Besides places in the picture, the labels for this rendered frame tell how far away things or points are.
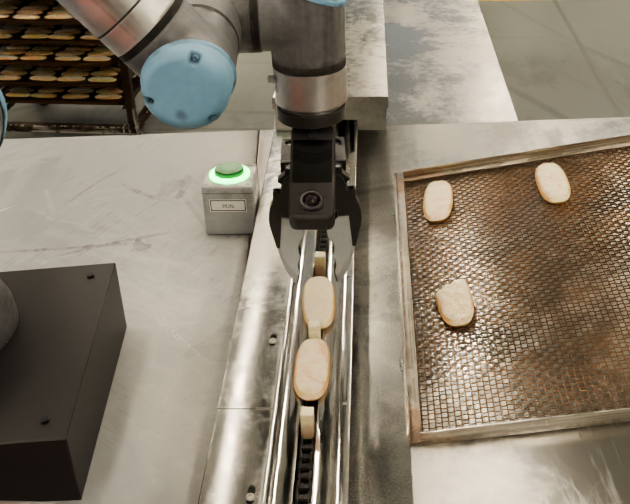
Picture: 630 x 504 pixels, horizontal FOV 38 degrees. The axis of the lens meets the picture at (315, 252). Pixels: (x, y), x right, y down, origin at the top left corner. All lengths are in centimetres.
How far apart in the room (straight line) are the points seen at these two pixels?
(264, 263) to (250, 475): 35
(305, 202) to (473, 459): 29
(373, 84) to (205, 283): 47
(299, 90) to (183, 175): 54
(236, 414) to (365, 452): 13
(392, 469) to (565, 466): 18
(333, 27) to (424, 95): 80
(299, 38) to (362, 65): 65
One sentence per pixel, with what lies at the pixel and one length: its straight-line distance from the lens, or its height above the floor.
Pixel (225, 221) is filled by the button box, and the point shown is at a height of 84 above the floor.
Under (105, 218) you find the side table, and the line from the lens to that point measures 133.
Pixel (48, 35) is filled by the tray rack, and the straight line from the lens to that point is 333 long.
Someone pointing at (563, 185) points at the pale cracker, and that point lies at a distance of 115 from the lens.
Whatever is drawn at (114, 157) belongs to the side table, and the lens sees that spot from 151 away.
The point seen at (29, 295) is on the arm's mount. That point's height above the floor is 90.
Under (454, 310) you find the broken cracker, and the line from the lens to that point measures 95.
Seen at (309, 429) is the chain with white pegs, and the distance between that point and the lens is 89.
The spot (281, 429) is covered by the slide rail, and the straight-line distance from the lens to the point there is 90.
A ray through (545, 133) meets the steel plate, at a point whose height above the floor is 82.
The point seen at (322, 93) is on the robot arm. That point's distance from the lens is 91.
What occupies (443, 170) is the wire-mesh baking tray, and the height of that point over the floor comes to 90.
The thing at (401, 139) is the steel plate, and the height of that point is 82.
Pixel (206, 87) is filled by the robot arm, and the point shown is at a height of 119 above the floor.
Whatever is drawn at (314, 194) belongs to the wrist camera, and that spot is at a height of 104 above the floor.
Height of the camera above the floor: 147
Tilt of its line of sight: 32 degrees down
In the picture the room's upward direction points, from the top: 2 degrees counter-clockwise
